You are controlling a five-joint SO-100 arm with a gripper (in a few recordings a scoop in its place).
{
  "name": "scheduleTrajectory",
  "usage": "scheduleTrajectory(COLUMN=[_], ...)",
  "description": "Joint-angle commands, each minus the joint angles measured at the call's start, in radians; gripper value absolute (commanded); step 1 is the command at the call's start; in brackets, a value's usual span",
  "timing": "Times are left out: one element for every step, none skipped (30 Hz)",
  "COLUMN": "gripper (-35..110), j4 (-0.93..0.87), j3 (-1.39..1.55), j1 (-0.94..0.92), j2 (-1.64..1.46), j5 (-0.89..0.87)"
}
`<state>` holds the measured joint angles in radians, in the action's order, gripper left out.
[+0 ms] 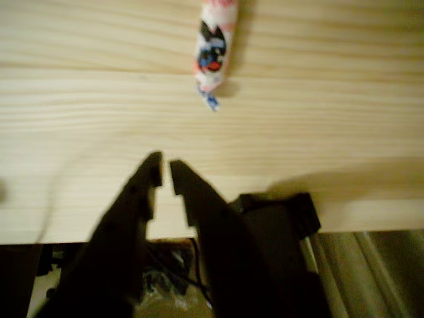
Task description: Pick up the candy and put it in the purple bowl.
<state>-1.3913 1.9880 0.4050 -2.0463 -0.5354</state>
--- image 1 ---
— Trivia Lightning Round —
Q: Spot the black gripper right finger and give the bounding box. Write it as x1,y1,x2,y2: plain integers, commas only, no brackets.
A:
170,160,295,318

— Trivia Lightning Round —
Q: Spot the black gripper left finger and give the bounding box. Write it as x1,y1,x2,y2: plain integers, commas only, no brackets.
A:
36,151,164,318

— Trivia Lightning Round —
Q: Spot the white candy with rabbit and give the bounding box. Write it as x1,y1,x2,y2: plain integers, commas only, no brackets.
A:
193,0,239,113

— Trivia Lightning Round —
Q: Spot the grey curtain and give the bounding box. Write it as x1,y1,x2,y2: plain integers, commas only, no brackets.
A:
307,230,424,318

